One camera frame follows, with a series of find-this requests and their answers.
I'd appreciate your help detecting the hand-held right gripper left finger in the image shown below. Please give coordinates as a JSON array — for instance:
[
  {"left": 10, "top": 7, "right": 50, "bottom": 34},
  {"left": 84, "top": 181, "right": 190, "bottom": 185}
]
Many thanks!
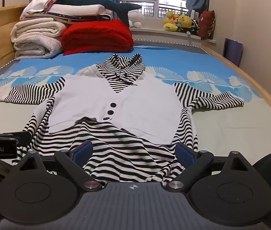
[{"left": 12, "top": 140, "right": 103, "bottom": 192}]

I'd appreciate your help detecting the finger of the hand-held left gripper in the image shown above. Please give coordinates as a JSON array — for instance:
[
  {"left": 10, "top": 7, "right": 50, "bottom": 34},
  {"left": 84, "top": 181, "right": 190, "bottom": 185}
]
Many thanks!
[{"left": 14, "top": 131, "right": 33, "bottom": 147}]

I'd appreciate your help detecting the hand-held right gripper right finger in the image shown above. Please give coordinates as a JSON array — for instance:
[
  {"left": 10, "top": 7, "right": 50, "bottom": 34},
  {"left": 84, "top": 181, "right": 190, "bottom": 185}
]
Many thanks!
[{"left": 165, "top": 142, "right": 254, "bottom": 193}]

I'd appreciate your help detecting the striped and white hooded garment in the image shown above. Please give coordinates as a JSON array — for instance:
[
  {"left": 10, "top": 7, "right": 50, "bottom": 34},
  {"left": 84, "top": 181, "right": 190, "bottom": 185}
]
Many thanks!
[{"left": 0, "top": 54, "right": 245, "bottom": 183}]

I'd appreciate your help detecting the blue fan-patterned bed mat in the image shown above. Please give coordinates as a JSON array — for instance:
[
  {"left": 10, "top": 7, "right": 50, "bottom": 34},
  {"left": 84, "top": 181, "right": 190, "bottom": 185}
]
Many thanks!
[{"left": 0, "top": 45, "right": 271, "bottom": 180}]

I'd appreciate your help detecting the cream folded quilt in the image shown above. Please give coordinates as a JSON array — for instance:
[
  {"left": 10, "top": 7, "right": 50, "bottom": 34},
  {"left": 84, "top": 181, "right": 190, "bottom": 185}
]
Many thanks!
[{"left": 10, "top": 20, "right": 65, "bottom": 61}]

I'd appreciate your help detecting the purple bag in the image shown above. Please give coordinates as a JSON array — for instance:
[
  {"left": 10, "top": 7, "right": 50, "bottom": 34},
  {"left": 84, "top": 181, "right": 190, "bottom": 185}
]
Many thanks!
[{"left": 223, "top": 38, "right": 244, "bottom": 67}]

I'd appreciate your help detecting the red folded blanket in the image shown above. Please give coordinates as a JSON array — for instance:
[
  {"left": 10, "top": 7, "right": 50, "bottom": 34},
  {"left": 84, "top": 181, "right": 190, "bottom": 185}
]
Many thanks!
[{"left": 61, "top": 19, "right": 134, "bottom": 56}]

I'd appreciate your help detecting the striped bee plush toy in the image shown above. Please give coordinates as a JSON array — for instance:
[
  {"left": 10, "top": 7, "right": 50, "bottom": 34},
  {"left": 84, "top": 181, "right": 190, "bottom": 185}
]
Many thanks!
[{"left": 186, "top": 18, "right": 199, "bottom": 35}]

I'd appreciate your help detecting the yellow duck plush toy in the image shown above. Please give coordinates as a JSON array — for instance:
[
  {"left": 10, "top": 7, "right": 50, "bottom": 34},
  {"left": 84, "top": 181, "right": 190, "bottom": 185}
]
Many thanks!
[{"left": 163, "top": 11, "right": 181, "bottom": 32}]

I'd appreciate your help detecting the dark red cushion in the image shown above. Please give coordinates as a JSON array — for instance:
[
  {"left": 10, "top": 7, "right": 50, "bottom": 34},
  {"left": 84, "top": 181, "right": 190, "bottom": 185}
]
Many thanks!
[{"left": 197, "top": 10, "right": 216, "bottom": 41}]

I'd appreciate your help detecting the yellow bear plush toy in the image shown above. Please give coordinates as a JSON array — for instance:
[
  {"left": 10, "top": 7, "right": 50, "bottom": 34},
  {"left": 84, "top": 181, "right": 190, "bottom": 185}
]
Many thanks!
[{"left": 177, "top": 14, "right": 193, "bottom": 29}]

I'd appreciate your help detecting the dark patterned folded blanket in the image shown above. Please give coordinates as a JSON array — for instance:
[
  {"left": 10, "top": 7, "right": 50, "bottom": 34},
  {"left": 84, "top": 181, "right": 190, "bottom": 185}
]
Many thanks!
[{"left": 40, "top": 12, "right": 114, "bottom": 25}]

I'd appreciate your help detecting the white and pink cloth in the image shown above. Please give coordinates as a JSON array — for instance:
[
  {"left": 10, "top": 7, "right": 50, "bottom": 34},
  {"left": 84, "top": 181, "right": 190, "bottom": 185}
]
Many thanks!
[{"left": 26, "top": 0, "right": 58, "bottom": 14}]

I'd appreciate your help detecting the white folded blanket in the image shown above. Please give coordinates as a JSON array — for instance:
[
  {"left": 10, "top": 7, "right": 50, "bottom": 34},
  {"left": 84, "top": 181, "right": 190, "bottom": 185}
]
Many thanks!
[{"left": 20, "top": 3, "right": 113, "bottom": 21}]

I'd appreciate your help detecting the white plush toy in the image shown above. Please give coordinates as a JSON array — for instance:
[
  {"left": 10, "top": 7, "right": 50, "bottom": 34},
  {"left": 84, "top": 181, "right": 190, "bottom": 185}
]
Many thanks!
[{"left": 127, "top": 10, "right": 145, "bottom": 28}]

